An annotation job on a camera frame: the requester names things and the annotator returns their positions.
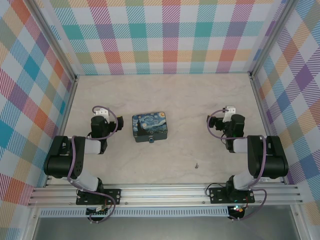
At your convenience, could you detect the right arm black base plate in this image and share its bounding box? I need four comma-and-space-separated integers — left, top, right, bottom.
208, 187, 256, 205

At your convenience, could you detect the starry night painted tin box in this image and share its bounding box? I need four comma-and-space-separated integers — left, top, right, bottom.
131, 111, 169, 144

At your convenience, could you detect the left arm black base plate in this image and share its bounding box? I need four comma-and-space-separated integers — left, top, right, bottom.
75, 188, 122, 206

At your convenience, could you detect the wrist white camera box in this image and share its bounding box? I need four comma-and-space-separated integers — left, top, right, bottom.
223, 105, 237, 123
95, 107, 111, 117

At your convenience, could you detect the aluminium corner post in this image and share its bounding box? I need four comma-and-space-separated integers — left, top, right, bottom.
248, 0, 302, 81
24, 0, 80, 83

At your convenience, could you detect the right aluminium corner post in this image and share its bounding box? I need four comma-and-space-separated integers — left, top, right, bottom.
248, 0, 302, 81

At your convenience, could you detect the left aluminium corner post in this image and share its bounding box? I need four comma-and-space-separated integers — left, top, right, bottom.
24, 0, 80, 83

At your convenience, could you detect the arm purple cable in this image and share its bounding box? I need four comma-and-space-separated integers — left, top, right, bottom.
66, 105, 118, 224
206, 108, 268, 222

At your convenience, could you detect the long aluminium mounting rail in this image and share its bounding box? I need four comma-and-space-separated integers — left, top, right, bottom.
26, 183, 304, 208

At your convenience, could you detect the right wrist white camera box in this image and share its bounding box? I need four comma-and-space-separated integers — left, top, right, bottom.
223, 105, 237, 123

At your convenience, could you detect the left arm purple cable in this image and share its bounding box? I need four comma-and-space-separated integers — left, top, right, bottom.
66, 105, 118, 224

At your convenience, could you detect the white slotted cable duct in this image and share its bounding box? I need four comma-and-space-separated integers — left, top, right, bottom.
39, 206, 230, 218

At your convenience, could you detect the left aluminium side rail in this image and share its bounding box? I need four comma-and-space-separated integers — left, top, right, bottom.
43, 74, 80, 188

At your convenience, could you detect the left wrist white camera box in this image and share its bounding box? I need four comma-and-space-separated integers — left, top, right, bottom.
95, 107, 111, 117

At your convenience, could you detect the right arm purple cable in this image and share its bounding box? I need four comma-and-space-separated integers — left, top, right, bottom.
206, 108, 268, 222

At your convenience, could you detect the grey metal shelf panel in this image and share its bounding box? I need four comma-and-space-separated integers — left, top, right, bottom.
32, 216, 301, 240

